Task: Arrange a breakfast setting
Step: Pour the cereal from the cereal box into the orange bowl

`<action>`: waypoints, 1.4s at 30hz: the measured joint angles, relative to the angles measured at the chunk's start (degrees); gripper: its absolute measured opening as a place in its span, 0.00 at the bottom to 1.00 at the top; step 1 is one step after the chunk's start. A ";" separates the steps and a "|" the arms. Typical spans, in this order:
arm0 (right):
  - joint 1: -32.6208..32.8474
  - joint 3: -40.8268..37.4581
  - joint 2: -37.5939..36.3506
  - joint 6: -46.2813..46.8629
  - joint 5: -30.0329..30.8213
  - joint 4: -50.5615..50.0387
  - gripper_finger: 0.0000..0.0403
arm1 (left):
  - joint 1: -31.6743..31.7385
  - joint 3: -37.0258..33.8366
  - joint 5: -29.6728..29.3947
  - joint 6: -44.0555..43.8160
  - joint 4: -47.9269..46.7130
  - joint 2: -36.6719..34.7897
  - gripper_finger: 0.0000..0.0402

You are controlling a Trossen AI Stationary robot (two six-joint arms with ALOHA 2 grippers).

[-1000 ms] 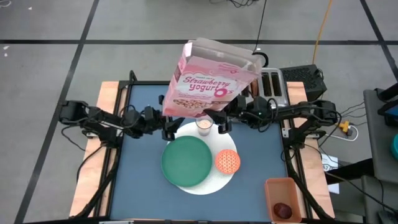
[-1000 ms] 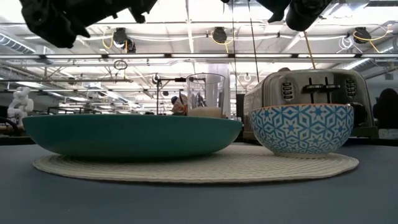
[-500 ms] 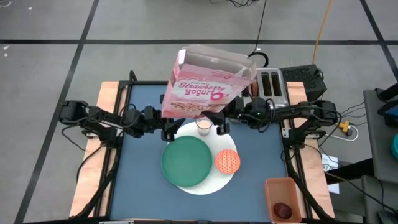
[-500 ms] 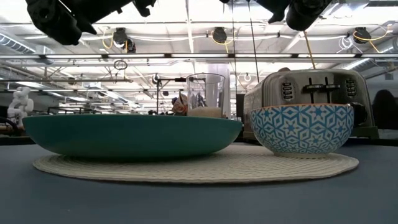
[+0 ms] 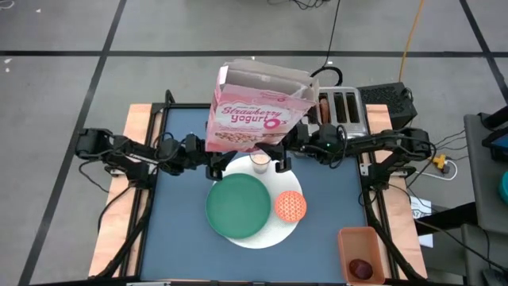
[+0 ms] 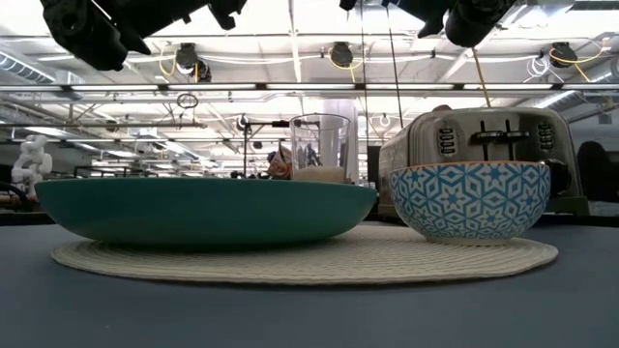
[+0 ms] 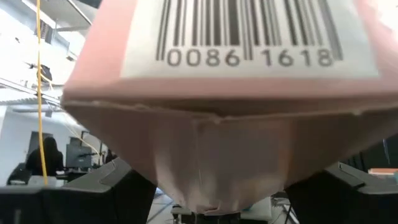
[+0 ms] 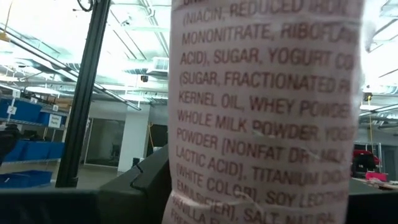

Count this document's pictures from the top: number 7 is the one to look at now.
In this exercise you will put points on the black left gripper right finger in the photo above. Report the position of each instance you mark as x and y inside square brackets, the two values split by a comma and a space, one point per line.
[342, 205]

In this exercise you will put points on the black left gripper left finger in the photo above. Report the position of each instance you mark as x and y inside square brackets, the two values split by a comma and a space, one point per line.
[93, 202]

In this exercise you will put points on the pink yogurt cereal box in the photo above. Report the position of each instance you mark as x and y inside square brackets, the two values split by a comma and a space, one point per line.
[217, 140]

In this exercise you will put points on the dark computer monitor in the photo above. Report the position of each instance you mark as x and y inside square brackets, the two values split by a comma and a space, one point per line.
[79, 155]

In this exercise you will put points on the person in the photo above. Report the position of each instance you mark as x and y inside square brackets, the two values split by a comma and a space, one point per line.
[46, 158]

